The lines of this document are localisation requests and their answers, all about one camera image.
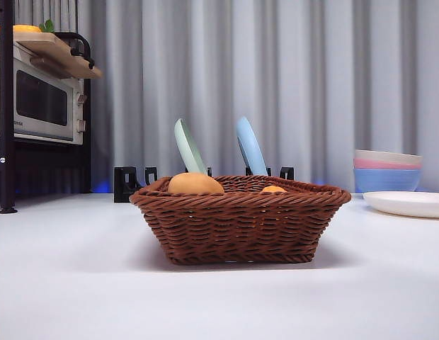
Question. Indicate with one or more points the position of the brown potato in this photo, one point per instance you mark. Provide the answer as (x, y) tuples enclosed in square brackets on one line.
[(195, 184)]

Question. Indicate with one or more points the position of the orange corn cob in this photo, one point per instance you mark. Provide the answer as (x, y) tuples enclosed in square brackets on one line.
[(273, 189)]

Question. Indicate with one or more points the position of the brown wicker basket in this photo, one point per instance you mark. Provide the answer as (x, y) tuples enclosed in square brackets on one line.
[(240, 226)]

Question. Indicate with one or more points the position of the pale green plate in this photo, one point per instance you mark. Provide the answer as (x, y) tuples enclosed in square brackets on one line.
[(188, 148)]

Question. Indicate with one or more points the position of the light blue plate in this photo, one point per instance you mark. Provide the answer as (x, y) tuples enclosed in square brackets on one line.
[(253, 152)]

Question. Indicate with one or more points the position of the black dish rack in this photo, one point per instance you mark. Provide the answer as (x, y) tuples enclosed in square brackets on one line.
[(122, 180)]

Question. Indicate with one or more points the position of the grey curtain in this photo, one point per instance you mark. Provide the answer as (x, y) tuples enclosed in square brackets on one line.
[(311, 71)]

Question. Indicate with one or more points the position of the pink bowl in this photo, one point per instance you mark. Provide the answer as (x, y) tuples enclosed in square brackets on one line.
[(382, 165)]

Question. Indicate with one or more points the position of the blue bowl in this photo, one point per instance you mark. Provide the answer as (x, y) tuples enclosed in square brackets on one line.
[(382, 178)]

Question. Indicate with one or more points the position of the cream bowl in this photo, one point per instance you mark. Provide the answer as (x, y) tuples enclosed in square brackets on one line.
[(386, 156)]

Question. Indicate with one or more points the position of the cream toaster oven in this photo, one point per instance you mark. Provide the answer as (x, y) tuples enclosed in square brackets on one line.
[(46, 99)]

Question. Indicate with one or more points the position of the white plate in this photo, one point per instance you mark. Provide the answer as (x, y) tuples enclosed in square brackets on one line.
[(407, 203)]

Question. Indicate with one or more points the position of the wooden cutting board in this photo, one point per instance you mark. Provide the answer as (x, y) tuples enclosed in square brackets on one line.
[(46, 46)]

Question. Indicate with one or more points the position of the green toy leaf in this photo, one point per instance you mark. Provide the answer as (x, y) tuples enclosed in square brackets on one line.
[(47, 25)]

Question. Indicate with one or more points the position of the yellow toy fruit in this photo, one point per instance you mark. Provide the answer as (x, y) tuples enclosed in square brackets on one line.
[(27, 28)]

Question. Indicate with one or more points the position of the black shelf frame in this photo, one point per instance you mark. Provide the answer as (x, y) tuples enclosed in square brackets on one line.
[(6, 106)]

